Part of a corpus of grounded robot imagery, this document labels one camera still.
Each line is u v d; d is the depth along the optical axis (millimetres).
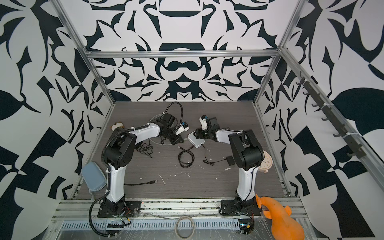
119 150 540
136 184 831
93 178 821
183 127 886
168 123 826
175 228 685
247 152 525
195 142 958
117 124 1036
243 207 650
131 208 742
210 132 791
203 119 933
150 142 959
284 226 630
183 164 891
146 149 937
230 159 902
